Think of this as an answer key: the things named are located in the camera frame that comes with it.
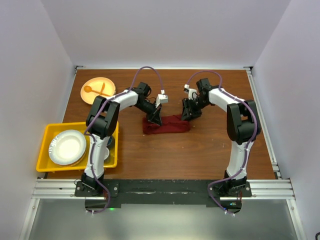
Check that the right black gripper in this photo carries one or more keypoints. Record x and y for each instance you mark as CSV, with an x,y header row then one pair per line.
x,y
187,114

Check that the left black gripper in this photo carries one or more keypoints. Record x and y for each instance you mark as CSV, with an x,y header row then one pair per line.
x,y
154,116

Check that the dark red cloth napkin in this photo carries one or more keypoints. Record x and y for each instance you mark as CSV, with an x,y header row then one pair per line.
x,y
170,124

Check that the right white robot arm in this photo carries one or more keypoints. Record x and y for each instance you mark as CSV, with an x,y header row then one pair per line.
x,y
242,126

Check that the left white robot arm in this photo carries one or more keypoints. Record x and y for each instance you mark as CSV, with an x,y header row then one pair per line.
x,y
102,121

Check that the dark blue mug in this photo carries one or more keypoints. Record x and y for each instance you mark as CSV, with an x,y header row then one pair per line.
x,y
110,142

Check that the grey white mug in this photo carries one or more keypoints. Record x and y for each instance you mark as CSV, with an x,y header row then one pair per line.
x,y
106,154

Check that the orange plastic fork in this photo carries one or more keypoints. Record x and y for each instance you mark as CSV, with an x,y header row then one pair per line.
x,y
101,90

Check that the orange round plate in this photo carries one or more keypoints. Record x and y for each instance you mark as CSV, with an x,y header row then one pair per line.
x,y
96,84

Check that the orange plastic spoon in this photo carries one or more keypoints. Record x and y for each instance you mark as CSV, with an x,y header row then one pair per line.
x,y
88,89

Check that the white paper plate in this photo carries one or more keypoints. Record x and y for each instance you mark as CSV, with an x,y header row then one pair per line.
x,y
67,148

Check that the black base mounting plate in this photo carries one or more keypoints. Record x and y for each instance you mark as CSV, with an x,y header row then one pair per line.
x,y
176,192

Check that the yellow plastic bin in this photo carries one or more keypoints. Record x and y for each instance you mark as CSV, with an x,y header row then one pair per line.
x,y
45,164

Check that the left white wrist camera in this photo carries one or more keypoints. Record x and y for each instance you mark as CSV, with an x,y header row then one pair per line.
x,y
161,98

